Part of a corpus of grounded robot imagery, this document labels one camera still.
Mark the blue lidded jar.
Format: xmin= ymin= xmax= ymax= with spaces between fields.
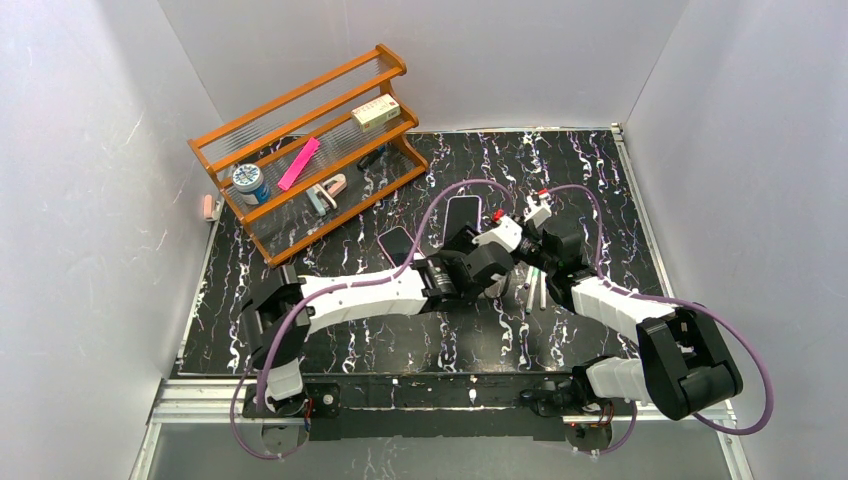
xmin=231 ymin=163 xmax=271 ymax=206

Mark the lilac phone case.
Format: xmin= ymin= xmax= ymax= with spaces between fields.
xmin=483 ymin=272 xmax=512 ymax=300

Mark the orange wooden shelf rack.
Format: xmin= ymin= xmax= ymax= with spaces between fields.
xmin=188 ymin=44 xmax=428 ymax=266

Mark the pink eraser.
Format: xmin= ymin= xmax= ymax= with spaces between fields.
xmin=202 ymin=195 xmax=215 ymax=221

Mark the purple capped pen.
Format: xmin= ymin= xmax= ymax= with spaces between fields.
xmin=523 ymin=266 xmax=538 ymax=290

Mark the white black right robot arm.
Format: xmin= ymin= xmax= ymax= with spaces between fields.
xmin=513 ymin=221 xmax=744 ymax=420

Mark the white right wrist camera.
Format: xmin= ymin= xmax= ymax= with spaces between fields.
xmin=523 ymin=189 xmax=552 ymax=228

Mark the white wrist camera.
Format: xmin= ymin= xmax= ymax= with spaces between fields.
xmin=523 ymin=189 xmax=552 ymax=228
xmin=472 ymin=210 xmax=522 ymax=252

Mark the black smartphone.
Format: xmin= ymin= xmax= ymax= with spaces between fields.
xmin=443 ymin=195 xmax=482 ymax=245

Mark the black base bar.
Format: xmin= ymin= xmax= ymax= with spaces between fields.
xmin=236 ymin=372 xmax=586 ymax=441

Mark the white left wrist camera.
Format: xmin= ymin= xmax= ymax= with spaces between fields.
xmin=472 ymin=210 xmax=522 ymax=252

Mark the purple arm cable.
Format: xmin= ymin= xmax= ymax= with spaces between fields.
xmin=539 ymin=184 xmax=775 ymax=456
xmin=229 ymin=178 xmax=515 ymax=462

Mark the pink flat bar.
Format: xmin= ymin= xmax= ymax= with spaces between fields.
xmin=277 ymin=137 xmax=321 ymax=191

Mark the black phone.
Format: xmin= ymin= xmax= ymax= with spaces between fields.
xmin=377 ymin=226 xmax=425 ymax=268

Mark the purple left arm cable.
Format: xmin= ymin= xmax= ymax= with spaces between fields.
xmin=229 ymin=178 xmax=515 ymax=462

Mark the dark marker on shelf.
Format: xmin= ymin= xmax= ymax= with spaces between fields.
xmin=356 ymin=145 xmax=387 ymax=172

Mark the green tipped white pen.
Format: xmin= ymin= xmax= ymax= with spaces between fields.
xmin=524 ymin=270 xmax=539 ymax=314

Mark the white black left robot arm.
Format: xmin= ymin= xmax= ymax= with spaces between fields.
xmin=240 ymin=219 xmax=521 ymax=412

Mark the cream cardboard box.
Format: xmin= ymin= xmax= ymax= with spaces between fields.
xmin=351 ymin=94 xmax=401 ymax=133

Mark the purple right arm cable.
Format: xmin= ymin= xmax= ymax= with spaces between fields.
xmin=539 ymin=184 xmax=775 ymax=456

